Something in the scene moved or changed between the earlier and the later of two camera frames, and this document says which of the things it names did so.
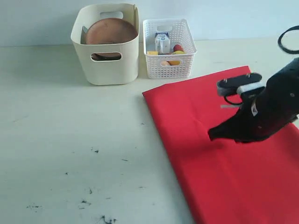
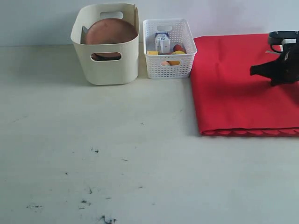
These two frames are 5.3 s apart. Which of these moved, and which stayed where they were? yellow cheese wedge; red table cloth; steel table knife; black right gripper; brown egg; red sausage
Moved: red table cloth; black right gripper
Stayed: steel table knife; red sausage; brown egg; yellow cheese wedge
